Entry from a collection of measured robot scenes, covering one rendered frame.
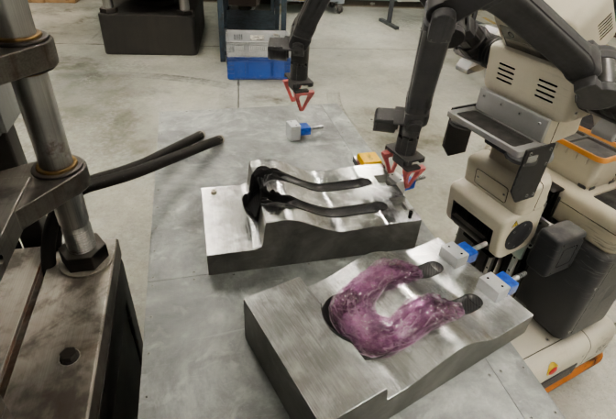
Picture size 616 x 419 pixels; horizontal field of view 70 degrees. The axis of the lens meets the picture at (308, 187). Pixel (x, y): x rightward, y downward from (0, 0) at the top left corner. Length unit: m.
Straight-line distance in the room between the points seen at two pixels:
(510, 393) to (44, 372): 0.83
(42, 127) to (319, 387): 0.65
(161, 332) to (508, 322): 0.67
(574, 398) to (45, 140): 1.91
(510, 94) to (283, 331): 0.85
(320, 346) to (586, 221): 1.01
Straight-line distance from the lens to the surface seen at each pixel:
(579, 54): 0.96
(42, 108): 0.92
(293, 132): 1.51
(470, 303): 0.97
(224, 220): 1.06
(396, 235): 1.07
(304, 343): 0.75
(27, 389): 0.96
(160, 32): 4.97
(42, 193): 0.93
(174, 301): 0.98
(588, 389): 2.14
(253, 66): 4.28
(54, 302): 1.07
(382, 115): 1.16
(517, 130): 1.25
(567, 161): 1.59
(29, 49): 0.86
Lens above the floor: 1.52
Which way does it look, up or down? 34 degrees down
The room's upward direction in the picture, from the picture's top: 4 degrees clockwise
